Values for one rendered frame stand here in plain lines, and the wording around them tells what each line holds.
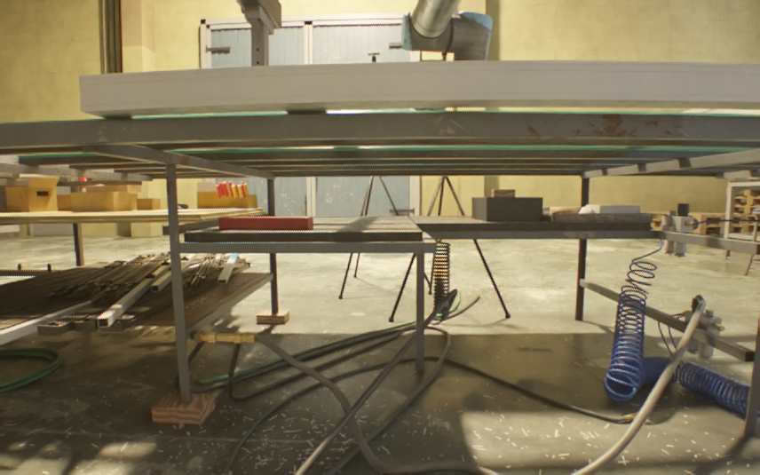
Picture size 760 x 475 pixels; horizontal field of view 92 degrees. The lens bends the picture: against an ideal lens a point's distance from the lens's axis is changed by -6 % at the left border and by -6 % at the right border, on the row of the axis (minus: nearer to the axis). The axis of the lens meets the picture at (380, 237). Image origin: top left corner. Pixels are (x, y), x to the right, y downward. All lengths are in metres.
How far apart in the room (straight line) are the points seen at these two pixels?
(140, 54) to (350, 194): 4.53
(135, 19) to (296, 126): 8.15
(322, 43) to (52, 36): 5.35
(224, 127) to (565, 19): 8.06
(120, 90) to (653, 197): 8.60
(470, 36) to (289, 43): 6.98
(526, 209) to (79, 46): 9.21
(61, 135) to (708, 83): 1.27
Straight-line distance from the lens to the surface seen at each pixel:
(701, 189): 9.44
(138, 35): 8.76
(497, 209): 1.64
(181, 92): 0.86
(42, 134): 1.07
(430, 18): 0.99
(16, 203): 2.53
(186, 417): 1.42
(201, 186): 2.24
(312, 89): 0.77
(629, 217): 1.78
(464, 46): 1.11
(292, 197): 7.46
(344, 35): 7.85
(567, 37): 8.53
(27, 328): 1.53
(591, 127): 0.88
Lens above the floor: 0.69
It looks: 6 degrees down
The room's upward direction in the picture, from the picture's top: straight up
